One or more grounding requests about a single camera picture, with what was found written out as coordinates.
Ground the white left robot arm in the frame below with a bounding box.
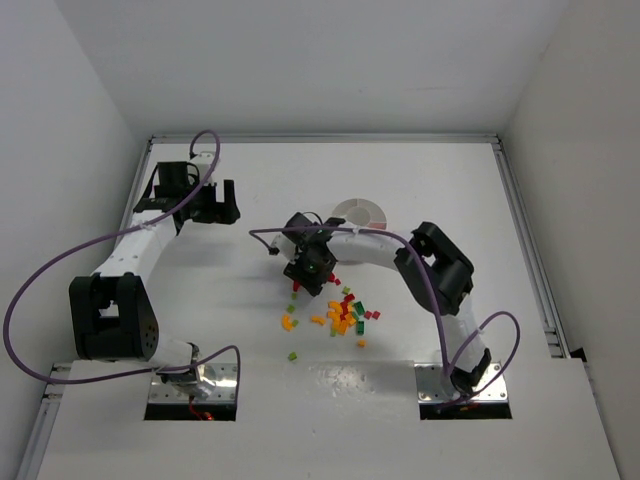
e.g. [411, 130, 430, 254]
[69, 161, 240, 400]

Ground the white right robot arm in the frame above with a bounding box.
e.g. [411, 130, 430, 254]
[269, 212, 491, 398]

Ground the yellow curved lego piece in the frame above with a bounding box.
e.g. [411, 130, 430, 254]
[281, 315, 294, 331]

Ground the yellow long lego brick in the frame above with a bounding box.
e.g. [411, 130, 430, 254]
[338, 321, 349, 335]

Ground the white divided round container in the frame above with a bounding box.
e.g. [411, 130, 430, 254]
[332, 198, 387, 230]

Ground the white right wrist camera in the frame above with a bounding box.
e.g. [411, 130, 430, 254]
[271, 233, 297, 261]

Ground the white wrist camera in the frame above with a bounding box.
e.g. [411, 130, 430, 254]
[190, 151, 215, 180]
[271, 233, 297, 261]

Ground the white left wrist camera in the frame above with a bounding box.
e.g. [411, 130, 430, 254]
[190, 151, 215, 180]

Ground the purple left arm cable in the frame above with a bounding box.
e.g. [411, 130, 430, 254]
[3, 130, 241, 396]

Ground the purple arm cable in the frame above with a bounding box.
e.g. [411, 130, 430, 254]
[248, 225, 521, 407]
[3, 130, 241, 396]

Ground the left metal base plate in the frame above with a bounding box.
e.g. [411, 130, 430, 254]
[148, 363, 238, 405]

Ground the metal base plate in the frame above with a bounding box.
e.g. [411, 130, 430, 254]
[414, 362, 509, 405]
[148, 363, 238, 405]

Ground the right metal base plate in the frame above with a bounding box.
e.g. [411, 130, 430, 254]
[414, 362, 509, 405]

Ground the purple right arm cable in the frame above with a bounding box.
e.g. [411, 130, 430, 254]
[248, 225, 521, 407]

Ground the aluminium frame rail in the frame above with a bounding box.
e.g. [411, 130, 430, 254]
[492, 139, 570, 358]

